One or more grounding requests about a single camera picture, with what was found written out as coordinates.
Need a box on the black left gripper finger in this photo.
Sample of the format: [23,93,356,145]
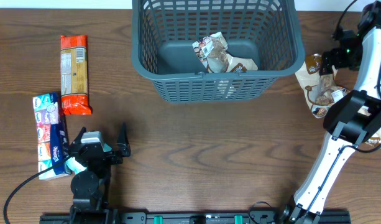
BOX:
[71,127,86,146]
[117,123,131,157]

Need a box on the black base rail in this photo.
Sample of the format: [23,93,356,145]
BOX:
[39,208,352,224]

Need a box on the red orange cracker pack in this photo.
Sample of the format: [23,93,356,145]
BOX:
[60,35,92,115]

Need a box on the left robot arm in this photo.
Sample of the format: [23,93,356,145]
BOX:
[68,123,131,223]

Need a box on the Kleenex tissue multipack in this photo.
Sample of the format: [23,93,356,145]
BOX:
[32,92,71,180]

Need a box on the beige brown bread bag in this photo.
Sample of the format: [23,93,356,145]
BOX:
[295,54,349,118]

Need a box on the teal white wipes pouch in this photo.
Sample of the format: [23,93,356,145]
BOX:
[66,143,112,174]

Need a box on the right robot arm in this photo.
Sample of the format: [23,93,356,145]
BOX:
[278,1,381,223]

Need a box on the clear brown pastry bag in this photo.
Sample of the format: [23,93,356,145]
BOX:
[365,128,381,147]

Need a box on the grey plastic laundry basket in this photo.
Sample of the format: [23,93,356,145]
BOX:
[132,0,305,103]

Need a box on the bread bag with grain print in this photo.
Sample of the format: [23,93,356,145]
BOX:
[192,32,259,73]

